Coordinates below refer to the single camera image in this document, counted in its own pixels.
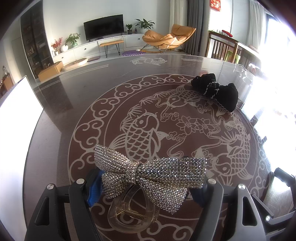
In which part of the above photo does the rhinestone bow hair clip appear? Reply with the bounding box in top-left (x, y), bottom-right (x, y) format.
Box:
top-left (94, 145), bottom-right (207, 214)

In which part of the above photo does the clear plastic claw clip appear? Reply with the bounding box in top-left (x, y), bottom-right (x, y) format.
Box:
top-left (107, 185), bottom-right (159, 234)

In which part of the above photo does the black velvet scrunchie far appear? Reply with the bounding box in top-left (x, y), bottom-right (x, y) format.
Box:
top-left (191, 73), bottom-right (238, 113)

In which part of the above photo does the white storage box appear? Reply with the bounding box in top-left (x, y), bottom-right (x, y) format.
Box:
top-left (1, 77), bottom-right (43, 240)

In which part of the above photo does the wooden dining chair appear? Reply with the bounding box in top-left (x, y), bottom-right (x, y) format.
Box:
top-left (206, 31), bottom-right (244, 64)

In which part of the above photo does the cardboard box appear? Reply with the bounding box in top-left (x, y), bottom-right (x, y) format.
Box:
top-left (38, 61), bottom-right (64, 82)

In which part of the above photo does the red flower vase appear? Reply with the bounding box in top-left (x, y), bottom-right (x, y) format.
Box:
top-left (51, 38), bottom-right (62, 56)

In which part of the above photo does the green potted plant left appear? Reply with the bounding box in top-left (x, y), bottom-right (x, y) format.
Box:
top-left (65, 33), bottom-right (80, 47)

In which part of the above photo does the green potted plant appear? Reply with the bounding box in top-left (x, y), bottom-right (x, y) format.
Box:
top-left (135, 19), bottom-right (155, 34)
top-left (65, 33), bottom-right (80, 47)

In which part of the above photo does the small wooden bench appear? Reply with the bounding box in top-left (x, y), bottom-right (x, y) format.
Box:
top-left (99, 40), bottom-right (124, 57)

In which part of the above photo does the orange lounge chair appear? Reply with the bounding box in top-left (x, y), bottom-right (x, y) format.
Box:
top-left (142, 24), bottom-right (196, 53)

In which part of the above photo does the dark bookshelf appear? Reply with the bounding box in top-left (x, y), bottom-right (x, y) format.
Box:
top-left (20, 1), bottom-right (53, 79)

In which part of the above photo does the white tv cabinet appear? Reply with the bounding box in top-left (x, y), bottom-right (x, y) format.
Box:
top-left (52, 34), bottom-right (145, 64)

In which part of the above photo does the black flat television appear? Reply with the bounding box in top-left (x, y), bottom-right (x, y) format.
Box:
top-left (83, 15), bottom-right (124, 41)

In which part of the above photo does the green potted plant right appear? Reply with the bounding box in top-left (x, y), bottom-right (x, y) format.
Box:
top-left (135, 19), bottom-right (155, 34)

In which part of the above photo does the small potted plant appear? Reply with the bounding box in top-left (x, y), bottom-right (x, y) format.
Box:
top-left (125, 24), bottom-right (133, 35)

